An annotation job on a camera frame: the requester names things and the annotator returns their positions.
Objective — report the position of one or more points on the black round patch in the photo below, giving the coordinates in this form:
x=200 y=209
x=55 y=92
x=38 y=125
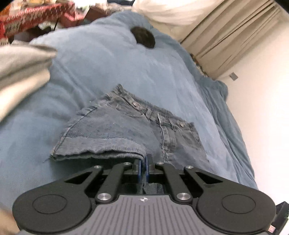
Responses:
x=143 y=36

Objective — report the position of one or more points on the beige curtain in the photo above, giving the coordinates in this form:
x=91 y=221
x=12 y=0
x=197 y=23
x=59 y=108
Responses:
x=228 y=33

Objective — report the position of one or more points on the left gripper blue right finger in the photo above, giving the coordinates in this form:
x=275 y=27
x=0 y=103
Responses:
x=169 y=177

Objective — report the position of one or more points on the wall outlet plate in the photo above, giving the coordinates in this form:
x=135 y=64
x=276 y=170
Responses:
x=233 y=76

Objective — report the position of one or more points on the folded grey clothes stack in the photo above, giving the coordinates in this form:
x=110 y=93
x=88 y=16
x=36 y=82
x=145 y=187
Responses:
x=24 y=70

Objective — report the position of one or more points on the blue denim shorts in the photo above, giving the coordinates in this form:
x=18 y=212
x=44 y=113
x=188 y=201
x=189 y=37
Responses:
x=120 y=126

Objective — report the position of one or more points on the white pillow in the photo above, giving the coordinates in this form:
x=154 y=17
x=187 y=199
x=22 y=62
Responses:
x=179 y=12

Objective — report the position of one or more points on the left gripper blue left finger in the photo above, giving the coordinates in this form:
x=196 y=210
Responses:
x=122 y=178

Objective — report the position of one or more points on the blue plush blanket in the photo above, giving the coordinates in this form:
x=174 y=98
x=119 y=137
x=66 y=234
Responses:
x=91 y=61

